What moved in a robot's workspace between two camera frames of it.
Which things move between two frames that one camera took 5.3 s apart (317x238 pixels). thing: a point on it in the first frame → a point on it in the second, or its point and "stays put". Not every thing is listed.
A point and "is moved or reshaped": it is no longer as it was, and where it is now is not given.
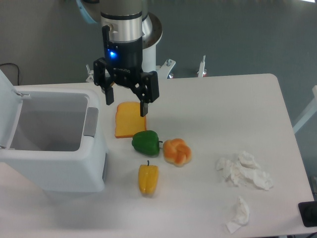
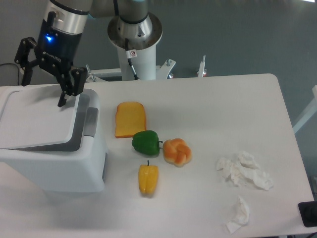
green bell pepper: x=146 y=142 stays put
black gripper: x=124 y=60 → x=57 y=48
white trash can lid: x=11 y=104 is moved or reshaped
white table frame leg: x=308 y=113 stays put
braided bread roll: x=177 y=151 stays put
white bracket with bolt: x=164 y=69 stays put
